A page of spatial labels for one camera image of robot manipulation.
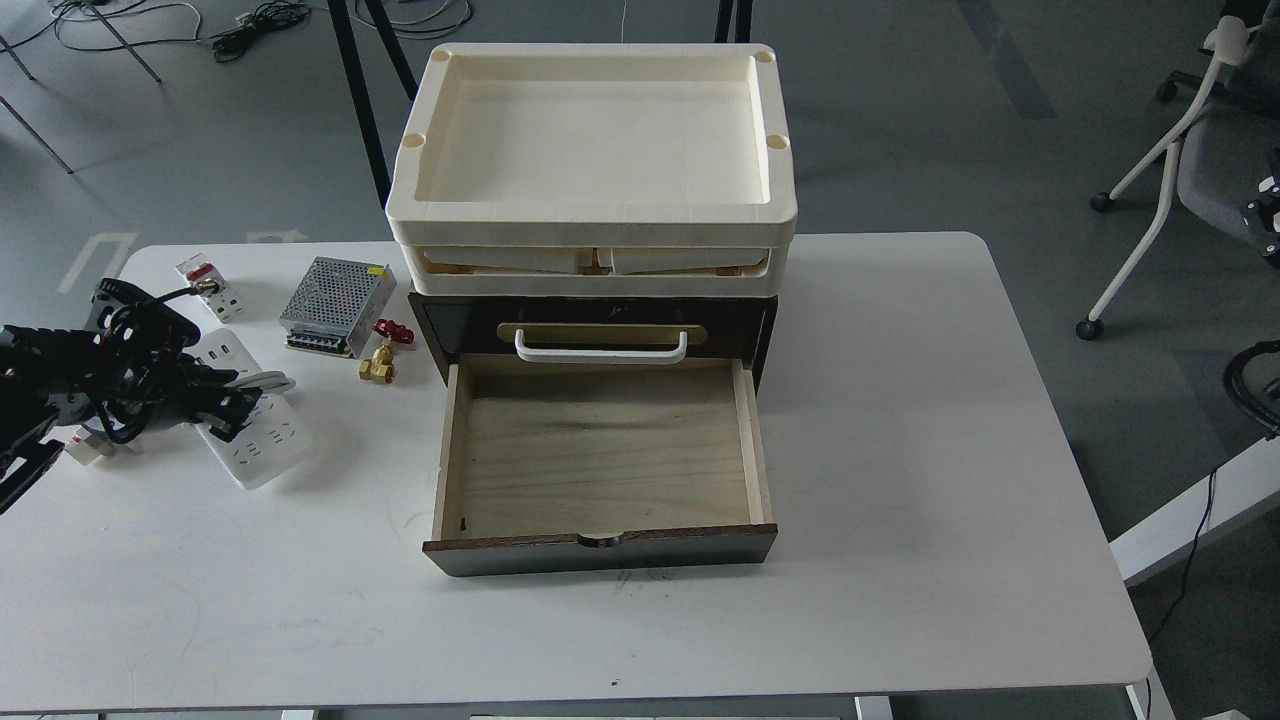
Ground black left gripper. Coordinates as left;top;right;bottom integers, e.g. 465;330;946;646
40;279;262;445

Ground white power strip with cable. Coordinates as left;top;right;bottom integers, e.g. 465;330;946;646
189;328;314;489

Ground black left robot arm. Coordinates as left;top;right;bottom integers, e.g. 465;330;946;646
1;278;289;510

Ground dark brown wooden cabinet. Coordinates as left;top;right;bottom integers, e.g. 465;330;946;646
408;292;780;383

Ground white silver small adapter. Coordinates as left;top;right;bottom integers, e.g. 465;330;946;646
63;425;116;466

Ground silver metal power supply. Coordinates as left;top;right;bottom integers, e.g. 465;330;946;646
279;258;396;357

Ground cream plastic lower tray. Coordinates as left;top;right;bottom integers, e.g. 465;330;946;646
399;243;790;299

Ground cream plastic tray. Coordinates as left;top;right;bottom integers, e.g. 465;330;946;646
399;243;790;299
387;44;797;224

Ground open wooden drawer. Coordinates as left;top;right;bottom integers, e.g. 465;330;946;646
422;355;778;577

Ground cream plastic top tray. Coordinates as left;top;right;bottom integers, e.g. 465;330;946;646
387;44;797;224

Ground white office chair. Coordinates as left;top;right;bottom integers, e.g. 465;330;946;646
1075;1;1279;341

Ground white side table edge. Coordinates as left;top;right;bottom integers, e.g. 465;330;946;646
1110;439;1279;587

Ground white red wall socket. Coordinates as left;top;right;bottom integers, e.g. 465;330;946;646
175;254;246;323

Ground brass valve red handle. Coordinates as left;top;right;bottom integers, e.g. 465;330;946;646
357;318;415;386

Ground white drawer handle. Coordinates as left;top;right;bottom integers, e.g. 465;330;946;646
515;329;689;365

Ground black cables on floor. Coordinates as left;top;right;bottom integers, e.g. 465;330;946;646
0;0;474;64

